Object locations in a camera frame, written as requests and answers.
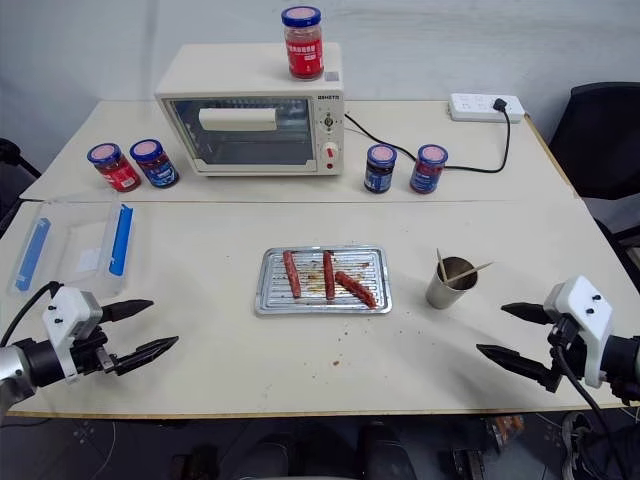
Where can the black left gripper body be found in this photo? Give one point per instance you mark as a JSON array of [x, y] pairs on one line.
[[92, 352]]

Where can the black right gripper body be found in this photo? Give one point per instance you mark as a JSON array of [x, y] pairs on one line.
[[567, 350]]

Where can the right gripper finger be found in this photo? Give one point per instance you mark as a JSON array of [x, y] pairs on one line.
[[527, 311], [517, 363]]

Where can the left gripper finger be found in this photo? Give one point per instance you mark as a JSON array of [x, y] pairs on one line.
[[147, 351], [127, 309]]

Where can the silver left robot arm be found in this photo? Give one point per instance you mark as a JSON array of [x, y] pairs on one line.
[[12, 367]]

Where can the wooden toothpick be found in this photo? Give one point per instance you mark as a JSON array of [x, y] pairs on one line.
[[475, 270], [441, 262]]

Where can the steel cup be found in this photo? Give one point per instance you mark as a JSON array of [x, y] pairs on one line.
[[447, 295]]

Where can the clear box with blue clips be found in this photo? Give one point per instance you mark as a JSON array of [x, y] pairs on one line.
[[75, 240]]

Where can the dark shoe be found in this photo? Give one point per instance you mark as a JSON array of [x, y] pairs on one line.
[[595, 447]]

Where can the red sausage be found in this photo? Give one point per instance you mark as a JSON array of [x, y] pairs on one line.
[[328, 275], [292, 275], [356, 290]]

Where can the silver metal baking tray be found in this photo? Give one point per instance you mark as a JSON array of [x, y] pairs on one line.
[[312, 302]]

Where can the black chair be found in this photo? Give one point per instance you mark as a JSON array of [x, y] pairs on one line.
[[12, 175], [600, 135]]

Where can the blue label dark sauce jar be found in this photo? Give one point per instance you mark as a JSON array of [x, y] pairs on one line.
[[379, 172]]

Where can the white power strip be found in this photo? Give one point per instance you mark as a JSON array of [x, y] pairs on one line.
[[475, 107]]

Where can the cream toaster oven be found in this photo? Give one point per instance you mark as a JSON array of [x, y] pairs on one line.
[[235, 70]]

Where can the tall red label sauce jar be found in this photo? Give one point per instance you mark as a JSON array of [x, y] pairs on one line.
[[304, 50]]

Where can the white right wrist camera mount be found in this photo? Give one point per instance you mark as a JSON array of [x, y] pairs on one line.
[[585, 315]]

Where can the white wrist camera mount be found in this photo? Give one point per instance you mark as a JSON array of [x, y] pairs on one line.
[[65, 312], [585, 315]]

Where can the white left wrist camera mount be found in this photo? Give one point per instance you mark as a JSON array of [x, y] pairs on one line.
[[65, 312]]

